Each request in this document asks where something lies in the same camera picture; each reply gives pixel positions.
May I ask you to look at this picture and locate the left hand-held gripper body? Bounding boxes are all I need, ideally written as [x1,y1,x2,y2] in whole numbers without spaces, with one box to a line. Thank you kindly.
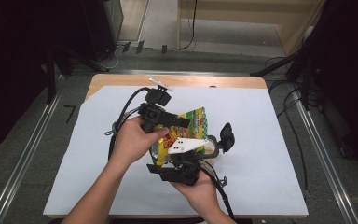
[137,77,175,134]

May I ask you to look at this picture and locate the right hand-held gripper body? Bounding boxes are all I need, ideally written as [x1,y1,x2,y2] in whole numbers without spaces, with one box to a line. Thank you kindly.
[159,137,210,187]

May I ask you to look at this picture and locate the yellow green snack pouch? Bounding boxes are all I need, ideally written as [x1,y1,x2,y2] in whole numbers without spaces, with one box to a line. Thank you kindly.
[150,106,210,167]

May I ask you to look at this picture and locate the clear container with black flip lid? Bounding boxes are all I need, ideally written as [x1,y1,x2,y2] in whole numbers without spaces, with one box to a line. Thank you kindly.
[199,122,236,163]

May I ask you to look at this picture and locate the person's right hand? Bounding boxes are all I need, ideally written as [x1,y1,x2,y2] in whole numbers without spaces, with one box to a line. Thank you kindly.
[170,170,222,216]

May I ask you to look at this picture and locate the person's left hand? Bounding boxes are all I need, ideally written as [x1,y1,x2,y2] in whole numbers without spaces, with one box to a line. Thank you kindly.
[109,117,171,166]

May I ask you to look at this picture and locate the metal clip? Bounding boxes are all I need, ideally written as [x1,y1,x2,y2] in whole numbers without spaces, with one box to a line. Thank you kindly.
[214,175,228,189]
[104,121,119,137]

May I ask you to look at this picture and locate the black tripod stand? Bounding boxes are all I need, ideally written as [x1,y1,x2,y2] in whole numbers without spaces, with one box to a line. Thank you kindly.
[44,41,108,105]

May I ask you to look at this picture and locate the black stand leg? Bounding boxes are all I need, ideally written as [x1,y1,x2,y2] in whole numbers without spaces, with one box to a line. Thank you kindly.
[250,50,307,77]

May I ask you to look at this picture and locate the light wooden cabinet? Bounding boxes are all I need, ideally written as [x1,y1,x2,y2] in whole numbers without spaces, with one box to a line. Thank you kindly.
[176,0,325,58]

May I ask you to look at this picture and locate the black curtain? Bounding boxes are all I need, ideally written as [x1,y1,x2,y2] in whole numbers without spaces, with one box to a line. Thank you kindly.
[287,0,358,167]
[0,0,117,158]

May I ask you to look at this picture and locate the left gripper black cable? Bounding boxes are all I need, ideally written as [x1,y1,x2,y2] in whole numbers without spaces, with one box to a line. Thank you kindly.
[107,86,152,161]

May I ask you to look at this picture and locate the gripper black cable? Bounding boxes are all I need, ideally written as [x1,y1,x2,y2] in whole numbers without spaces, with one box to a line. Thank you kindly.
[107,86,152,161]
[199,165,236,220]

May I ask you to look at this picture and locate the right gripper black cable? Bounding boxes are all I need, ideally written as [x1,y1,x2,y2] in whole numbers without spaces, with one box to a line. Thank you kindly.
[199,165,236,220]

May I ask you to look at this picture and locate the white floor cable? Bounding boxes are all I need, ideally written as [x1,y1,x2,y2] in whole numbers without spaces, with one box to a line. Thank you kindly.
[104,46,121,70]

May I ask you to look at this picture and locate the thin black hanging cable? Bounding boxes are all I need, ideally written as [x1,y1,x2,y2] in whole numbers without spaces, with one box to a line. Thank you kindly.
[179,0,199,51]

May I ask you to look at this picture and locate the black floor cables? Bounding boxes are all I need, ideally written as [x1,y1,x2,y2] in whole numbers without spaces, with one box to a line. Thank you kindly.
[264,55,310,191]

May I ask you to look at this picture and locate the metal floor rail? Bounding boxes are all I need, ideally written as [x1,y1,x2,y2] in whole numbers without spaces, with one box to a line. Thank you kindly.
[0,76,64,224]
[292,90,358,224]

